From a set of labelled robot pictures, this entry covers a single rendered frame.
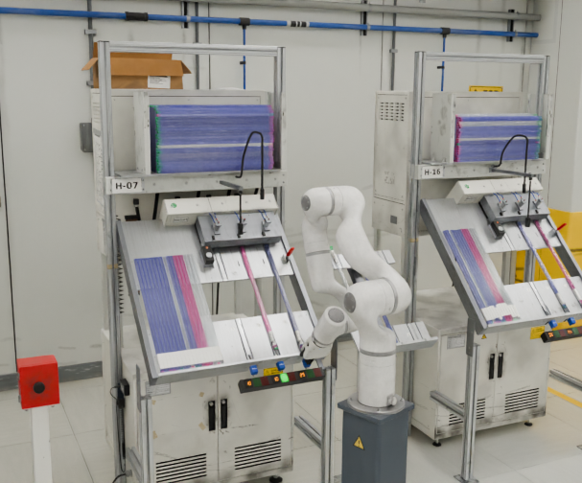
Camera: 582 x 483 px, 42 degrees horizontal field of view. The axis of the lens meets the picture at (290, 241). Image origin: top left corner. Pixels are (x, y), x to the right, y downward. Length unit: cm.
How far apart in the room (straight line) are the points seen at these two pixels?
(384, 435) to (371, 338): 32
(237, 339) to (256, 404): 48
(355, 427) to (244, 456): 93
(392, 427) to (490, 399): 148
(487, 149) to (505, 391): 122
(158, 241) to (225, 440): 89
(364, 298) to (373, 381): 29
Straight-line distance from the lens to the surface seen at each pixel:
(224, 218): 318
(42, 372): 283
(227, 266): 311
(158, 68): 343
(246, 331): 296
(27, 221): 456
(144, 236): 313
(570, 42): 570
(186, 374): 281
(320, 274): 271
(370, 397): 254
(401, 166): 384
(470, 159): 378
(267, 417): 337
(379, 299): 241
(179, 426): 324
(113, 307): 321
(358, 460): 263
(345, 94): 510
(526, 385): 413
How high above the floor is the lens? 172
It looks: 11 degrees down
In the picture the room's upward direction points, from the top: straight up
